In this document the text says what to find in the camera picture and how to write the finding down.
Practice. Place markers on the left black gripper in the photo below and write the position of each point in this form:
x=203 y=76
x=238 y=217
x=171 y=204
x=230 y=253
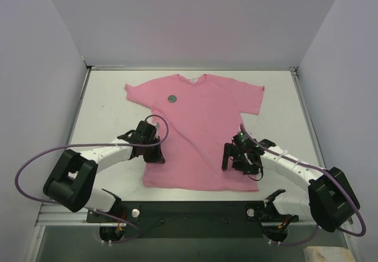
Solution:
x=153 y=151

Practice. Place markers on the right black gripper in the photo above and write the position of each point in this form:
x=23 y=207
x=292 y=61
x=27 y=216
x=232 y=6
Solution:
x=236 y=159

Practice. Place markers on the pink t-shirt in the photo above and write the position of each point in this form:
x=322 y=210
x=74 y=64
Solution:
x=207 y=114

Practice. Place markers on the round green brooch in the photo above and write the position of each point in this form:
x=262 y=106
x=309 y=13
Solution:
x=172 y=98

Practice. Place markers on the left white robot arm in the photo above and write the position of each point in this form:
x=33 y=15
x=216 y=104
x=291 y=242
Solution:
x=71 y=182

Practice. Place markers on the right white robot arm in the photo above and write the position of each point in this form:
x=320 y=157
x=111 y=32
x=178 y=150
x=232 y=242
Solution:
x=329 y=199

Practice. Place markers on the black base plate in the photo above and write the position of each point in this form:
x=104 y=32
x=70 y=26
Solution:
x=201 y=219

